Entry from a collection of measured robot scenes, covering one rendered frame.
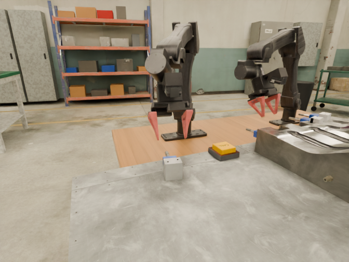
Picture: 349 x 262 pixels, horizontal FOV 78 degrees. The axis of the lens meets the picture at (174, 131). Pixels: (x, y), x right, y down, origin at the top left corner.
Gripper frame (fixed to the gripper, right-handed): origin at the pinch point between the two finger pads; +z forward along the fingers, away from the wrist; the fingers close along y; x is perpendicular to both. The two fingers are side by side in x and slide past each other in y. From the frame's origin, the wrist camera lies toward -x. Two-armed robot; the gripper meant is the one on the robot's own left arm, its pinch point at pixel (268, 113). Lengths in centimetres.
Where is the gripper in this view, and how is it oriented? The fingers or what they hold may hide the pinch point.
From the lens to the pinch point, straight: 93.0
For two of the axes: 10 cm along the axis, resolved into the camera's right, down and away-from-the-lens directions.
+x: -4.6, 2.0, 8.6
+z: 2.5, 9.6, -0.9
